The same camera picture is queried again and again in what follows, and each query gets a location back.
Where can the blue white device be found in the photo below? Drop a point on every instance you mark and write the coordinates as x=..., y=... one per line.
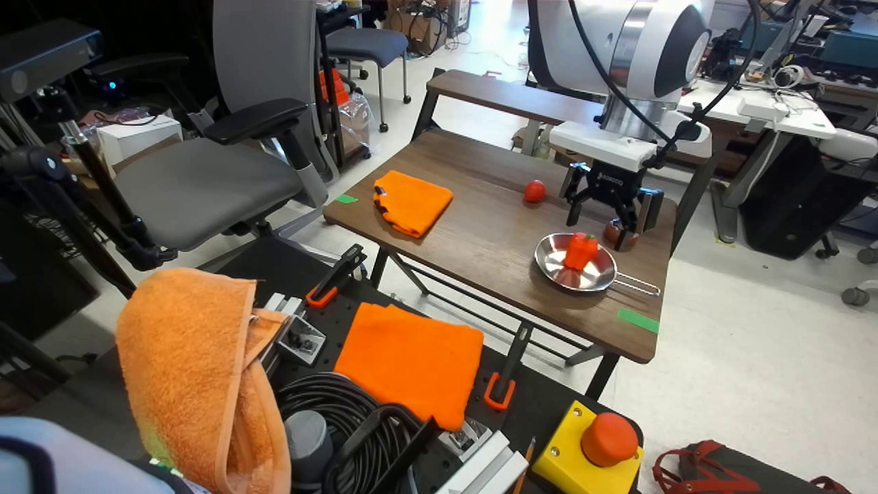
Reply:
x=64, y=455

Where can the orange terry towel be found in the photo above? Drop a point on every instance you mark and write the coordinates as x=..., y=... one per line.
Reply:
x=196, y=365

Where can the red and black bag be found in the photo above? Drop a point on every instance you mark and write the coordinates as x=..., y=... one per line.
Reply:
x=731, y=468

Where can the black metal table frame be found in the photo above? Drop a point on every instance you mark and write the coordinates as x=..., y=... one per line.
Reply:
x=598, y=376

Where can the flat orange cloth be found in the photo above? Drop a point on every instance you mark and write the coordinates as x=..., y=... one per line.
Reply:
x=411, y=361

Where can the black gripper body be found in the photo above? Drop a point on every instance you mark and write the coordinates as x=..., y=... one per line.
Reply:
x=609, y=180

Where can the small reddish brown object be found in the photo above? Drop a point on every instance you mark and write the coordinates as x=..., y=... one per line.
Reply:
x=612, y=233

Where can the white desk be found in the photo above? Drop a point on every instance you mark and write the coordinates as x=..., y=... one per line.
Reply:
x=804, y=123

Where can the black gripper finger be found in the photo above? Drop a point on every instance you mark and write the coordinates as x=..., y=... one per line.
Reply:
x=632, y=222
x=576, y=206

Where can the yellow emergency stop red button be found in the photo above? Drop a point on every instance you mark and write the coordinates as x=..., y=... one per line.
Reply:
x=584, y=447

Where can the red toy pepper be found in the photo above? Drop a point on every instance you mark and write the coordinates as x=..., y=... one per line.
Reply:
x=579, y=249

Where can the silver metal bracket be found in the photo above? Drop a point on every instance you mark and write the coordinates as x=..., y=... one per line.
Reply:
x=296, y=332

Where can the green tape strip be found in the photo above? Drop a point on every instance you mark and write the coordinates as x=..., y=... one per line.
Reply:
x=638, y=319
x=347, y=199

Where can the grey cylinder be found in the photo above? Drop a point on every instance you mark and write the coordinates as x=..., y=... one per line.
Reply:
x=307, y=442

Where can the small grey chair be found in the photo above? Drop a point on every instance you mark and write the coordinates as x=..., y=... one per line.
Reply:
x=366, y=44

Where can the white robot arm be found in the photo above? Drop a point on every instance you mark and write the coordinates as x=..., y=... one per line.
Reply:
x=632, y=56

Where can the silver aluminium extrusion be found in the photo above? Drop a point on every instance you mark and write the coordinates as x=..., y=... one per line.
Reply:
x=484, y=461

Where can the grey office chair black armrests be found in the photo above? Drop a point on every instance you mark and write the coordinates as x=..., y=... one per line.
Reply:
x=200, y=181

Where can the black stereo camera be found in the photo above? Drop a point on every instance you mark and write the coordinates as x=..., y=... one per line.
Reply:
x=44, y=56

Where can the brown top bench desk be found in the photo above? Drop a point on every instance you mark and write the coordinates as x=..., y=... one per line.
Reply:
x=512, y=96

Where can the red toy tomato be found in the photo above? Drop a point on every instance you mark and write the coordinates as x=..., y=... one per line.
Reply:
x=535, y=190

